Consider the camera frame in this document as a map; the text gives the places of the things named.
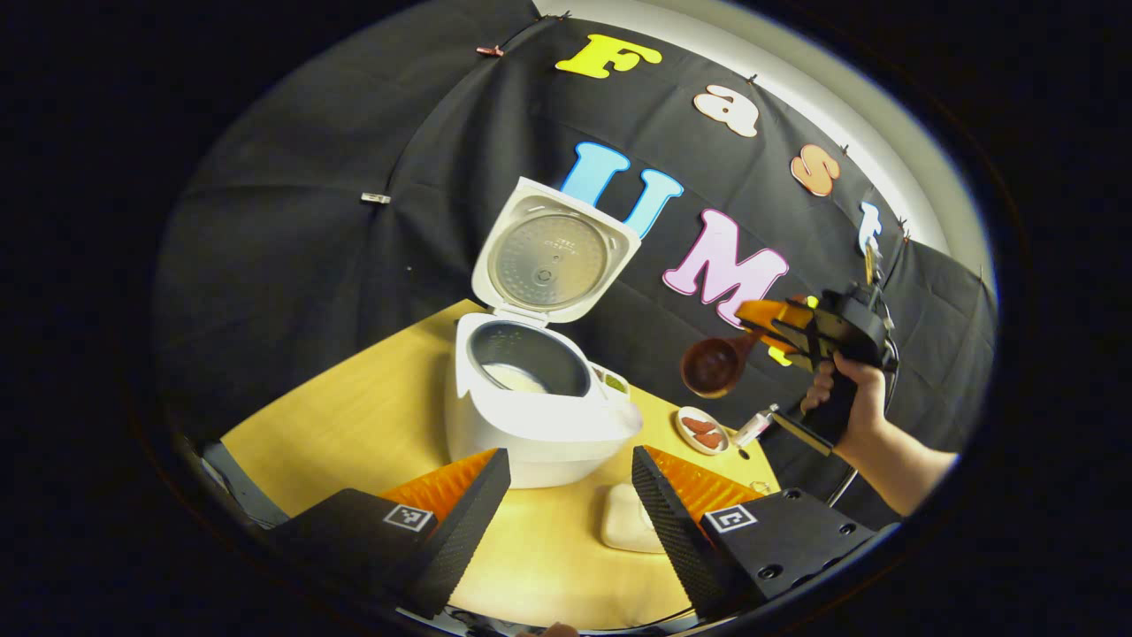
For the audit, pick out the white divided grain dish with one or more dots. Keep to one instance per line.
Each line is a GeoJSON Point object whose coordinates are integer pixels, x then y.
{"type": "Point", "coordinates": [615, 382]}

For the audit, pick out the brown wooden spoon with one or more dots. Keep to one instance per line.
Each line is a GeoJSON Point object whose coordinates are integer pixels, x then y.
{"type": "Point", "coordinates": [710, 367]}

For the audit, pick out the black backdrop cloth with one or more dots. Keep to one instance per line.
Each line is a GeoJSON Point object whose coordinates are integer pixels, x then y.
{"type": "Point", "coordinates": [283, 265]}

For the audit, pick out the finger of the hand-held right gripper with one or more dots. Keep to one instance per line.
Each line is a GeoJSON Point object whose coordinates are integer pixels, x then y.
{"type": "Point", "coordinates": [796, 352]}
{"type": "Point", "coordinates": [778, 317]}

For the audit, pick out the white round plate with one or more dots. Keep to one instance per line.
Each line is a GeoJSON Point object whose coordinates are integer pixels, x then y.
{"type": "Point", "coordinates": [683, 438]}

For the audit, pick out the silver metal clip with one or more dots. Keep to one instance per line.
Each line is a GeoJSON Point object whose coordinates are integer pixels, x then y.
{"type": "Point", "coordinates": [376, 197]}

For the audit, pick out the clear plastic bottle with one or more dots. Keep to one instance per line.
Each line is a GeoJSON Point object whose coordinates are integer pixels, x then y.
{"type": "Point", "coordinates": [753, 427]}

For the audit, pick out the red meat slice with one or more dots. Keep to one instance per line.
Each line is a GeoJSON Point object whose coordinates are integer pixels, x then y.
{"type": "Point", "coordinates": [699, 425]}
{"type": "Point", "coordinates": [707, 439]}

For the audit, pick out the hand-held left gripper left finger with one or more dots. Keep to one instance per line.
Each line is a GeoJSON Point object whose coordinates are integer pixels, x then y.
{"type": "Point", "coordinates": [460, 540]}

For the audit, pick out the pink clothes peg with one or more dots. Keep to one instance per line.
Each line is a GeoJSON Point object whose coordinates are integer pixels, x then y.
{"type": "Point", "coordinates": [490, 51]}

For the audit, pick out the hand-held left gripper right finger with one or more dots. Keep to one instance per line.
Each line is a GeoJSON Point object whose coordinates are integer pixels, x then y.
{"type": "Point", "coordinates": [676, 540]}

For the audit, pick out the white rice cooker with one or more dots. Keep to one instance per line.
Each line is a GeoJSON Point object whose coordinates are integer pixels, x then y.
{"type": "Point", "coordinates": [531, 442]}

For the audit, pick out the clear plastic container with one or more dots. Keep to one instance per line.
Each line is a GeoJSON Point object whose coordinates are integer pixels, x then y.
{"type": "Point", "coordinates": [610, 541]}

